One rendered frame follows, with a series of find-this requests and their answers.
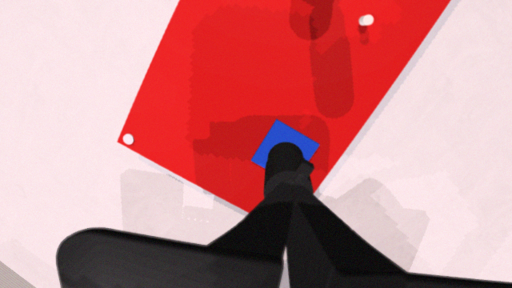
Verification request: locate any red circuit board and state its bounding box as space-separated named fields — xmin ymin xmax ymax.
xmin=117 ymin=0 xmax=450 ymax=212

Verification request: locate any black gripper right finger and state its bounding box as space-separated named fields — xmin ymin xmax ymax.
xmin=286 ymin=185 xmax=512 ymax=288

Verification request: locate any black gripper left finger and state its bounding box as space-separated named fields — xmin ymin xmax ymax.
xmin=56 ymin=182 xmax=294 ymax=288

